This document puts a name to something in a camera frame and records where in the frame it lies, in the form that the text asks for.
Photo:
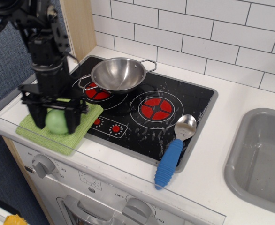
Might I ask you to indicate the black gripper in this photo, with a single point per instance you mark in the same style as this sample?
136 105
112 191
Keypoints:
53 89

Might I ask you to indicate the green round toy fruit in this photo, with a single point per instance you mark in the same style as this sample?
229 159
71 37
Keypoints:
55 121

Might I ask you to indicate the clear acrylic front guard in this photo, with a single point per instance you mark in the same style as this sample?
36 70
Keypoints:
73 196

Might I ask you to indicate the stainless steel bowl pan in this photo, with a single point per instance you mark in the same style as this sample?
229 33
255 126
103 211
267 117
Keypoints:
119 75

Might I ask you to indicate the grey right oven knob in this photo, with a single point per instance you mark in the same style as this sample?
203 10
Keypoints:
137 211

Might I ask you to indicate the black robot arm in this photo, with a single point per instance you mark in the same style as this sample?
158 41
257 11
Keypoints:
40 29

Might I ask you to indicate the grey sink basin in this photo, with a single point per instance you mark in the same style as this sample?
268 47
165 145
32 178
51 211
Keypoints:
250 169

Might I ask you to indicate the yellow black object bottom left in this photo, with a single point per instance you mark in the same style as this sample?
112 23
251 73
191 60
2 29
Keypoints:
13 220

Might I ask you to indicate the blue handled metal spoon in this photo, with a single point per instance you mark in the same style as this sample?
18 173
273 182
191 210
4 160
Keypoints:
184 129

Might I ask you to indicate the grey left oven knob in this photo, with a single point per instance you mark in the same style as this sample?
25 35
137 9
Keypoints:
42 165

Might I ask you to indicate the black toy stovetop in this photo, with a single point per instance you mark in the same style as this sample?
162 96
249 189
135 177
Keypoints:
141 123

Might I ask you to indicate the grey oven knob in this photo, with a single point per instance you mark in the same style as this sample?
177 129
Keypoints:
137 211
42 165

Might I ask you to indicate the light wooden side post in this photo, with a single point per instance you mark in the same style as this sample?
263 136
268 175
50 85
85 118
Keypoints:
80 26

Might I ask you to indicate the green folded microfiber cloth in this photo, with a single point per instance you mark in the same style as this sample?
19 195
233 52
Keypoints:
63 143

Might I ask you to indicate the grey oven door handle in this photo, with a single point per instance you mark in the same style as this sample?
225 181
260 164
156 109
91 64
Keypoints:
88 213

